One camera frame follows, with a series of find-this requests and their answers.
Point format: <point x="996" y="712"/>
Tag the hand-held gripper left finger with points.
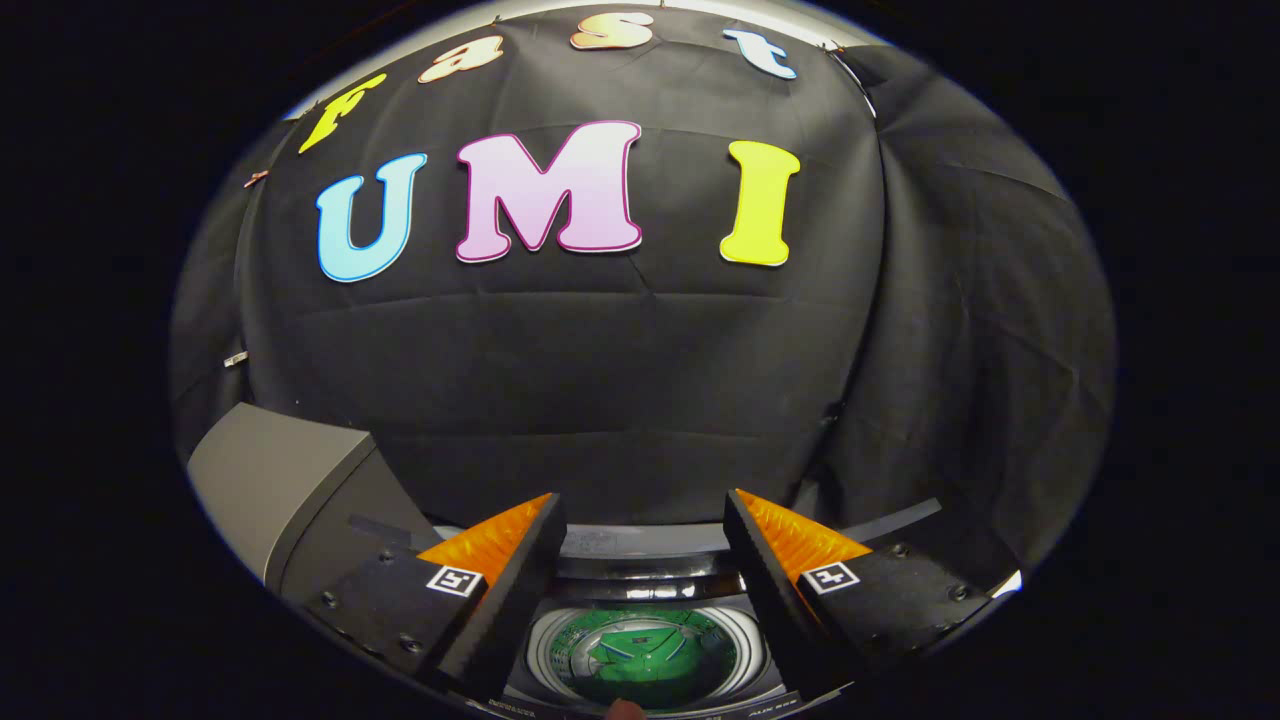
<point x="515" y="600"/>

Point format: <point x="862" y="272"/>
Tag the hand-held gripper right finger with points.
<point x="765" y="600"/>

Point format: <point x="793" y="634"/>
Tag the green polo shirt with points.
<point x="650" y="655"/>

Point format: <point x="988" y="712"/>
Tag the grey washing machine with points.
<point x="640" y="548"/>

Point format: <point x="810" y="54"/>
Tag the white black patterned sheet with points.
<point x="1008" y="584"/>

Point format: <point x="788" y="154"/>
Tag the silver clip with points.
<point x="236" y="358"/>

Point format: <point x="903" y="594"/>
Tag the copper clip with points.
<point x="256" y="178"/>

